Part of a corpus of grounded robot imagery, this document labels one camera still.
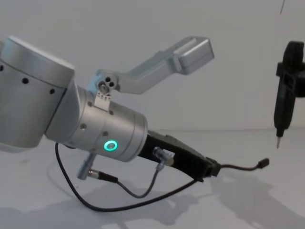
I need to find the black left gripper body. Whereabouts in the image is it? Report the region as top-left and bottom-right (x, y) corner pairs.
(137, 130), (213, 183)

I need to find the black cable with small plug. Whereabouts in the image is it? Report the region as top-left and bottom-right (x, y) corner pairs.
(217, 158), (270, 171)

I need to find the black pen-shaped tool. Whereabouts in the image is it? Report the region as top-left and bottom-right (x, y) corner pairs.
(272, 41), (305, 150)

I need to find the white table cloth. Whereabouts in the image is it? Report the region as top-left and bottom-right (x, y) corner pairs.
(0, 128), (305, 229)

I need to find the grey cable with silver plug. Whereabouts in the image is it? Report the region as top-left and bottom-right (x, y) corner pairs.
(76, 147), (175, 198)

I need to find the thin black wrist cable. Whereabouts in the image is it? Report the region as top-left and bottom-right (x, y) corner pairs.
(54, 142), (199, 213)

